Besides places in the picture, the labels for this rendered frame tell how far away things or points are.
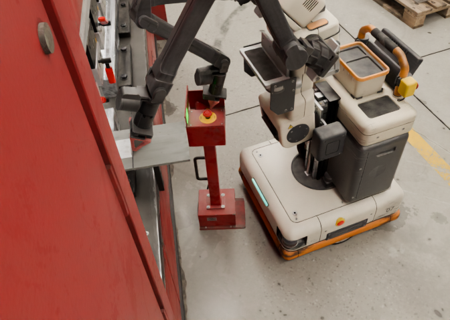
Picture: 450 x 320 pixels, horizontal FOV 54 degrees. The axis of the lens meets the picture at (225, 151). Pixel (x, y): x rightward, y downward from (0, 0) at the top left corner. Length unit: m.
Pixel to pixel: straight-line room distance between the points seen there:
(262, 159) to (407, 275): 0.91
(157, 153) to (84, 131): 1.26
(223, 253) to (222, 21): 2.21
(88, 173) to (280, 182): 2.09
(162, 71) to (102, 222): 1.08
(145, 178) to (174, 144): 0.17
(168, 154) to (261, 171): 0.95
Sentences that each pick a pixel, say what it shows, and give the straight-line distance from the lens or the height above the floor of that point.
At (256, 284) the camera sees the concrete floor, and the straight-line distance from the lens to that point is 2.28.
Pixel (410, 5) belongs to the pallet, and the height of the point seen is 0.14.
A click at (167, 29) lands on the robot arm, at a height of 1.18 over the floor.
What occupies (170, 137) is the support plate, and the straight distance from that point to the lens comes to 1.49.
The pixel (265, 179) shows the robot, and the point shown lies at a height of 0.28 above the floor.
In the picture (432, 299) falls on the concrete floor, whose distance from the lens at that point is 2.40.
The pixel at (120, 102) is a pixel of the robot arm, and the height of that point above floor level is 1.22.
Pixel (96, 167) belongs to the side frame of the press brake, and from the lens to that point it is 0.21.
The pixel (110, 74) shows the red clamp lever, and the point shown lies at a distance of 1.48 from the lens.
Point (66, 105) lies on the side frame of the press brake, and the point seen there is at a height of 1.95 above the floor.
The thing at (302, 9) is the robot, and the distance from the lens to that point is 1.51.
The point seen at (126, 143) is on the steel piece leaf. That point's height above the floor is 1.00.
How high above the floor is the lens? 2.05
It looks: 48 degrees down
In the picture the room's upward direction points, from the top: 4 degrees counter-clockwise
